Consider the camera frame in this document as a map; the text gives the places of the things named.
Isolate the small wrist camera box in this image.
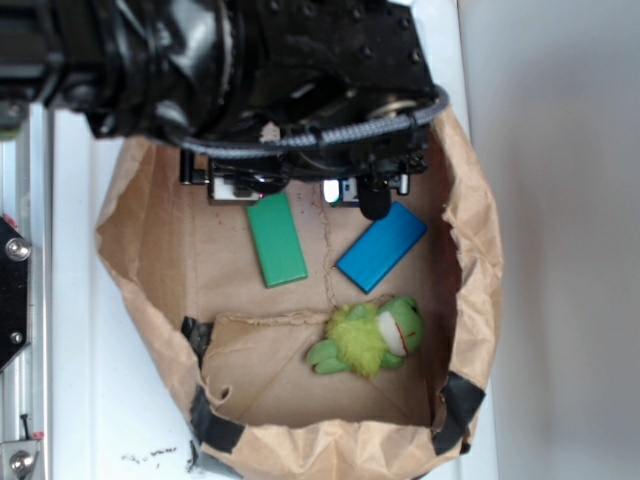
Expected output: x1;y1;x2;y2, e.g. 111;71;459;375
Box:
208;160;290;206

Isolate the green plush frog toy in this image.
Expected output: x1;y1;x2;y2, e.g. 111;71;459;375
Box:
305;296;424;378

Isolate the blue rectangular block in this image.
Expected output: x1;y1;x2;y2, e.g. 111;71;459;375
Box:
336;202;428;294

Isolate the green rectangular block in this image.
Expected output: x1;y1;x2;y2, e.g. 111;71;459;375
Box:
247;192;308;288

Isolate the aluminium frame rail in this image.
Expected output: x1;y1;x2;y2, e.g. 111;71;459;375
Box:
1;106;52;479

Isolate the black metal bracket plate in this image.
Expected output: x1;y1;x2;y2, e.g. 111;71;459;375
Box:
0;216;32;372

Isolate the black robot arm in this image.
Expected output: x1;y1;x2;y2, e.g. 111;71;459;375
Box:
1;1;449;220

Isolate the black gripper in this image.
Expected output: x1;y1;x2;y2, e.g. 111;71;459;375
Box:
219;1;435;220

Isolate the silver corner bracket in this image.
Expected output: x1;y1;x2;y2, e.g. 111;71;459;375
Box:
1;440;40;480

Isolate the white plastic bin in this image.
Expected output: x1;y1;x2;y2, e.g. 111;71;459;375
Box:
51;0;501;480

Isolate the brown paper bag liner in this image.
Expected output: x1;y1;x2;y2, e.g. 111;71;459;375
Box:
96;111;504;479

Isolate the grey braided cable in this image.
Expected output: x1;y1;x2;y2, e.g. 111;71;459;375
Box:
177;83;451;162

